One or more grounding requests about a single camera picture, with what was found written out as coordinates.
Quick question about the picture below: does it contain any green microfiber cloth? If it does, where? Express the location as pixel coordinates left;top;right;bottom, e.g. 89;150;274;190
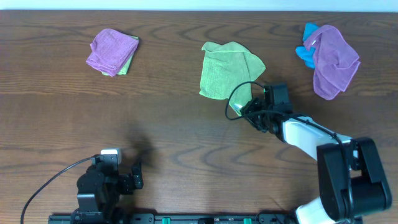
199;42;266;115

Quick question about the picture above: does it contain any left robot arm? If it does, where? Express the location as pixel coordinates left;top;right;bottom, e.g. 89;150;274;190
70;154;144;223

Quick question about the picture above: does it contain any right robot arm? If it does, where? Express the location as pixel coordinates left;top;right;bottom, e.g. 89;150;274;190
241;84;392;223

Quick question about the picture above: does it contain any blue cloth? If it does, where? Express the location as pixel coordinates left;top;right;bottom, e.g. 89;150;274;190
295;23;319;69

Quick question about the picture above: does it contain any crumpled purple cloth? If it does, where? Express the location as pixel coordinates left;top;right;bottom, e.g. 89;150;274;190
303;25;361;100

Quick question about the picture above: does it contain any folded green cloth underneath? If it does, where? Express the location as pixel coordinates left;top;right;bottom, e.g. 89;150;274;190
101;35;139;76

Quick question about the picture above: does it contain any folded purple cloth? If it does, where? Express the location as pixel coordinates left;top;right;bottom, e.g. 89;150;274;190
86;29;139;77

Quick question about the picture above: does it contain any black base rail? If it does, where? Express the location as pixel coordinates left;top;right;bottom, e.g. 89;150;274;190
48;212;299;224

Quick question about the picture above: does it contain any left black cable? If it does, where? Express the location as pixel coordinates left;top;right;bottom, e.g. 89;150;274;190
20;156;94;224

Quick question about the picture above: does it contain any black cable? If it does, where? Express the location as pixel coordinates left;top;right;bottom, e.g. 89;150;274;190
224;81;355;218
20;156;94;224

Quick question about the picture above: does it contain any right black cable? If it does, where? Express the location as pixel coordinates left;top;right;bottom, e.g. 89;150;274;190
224;81;355;218

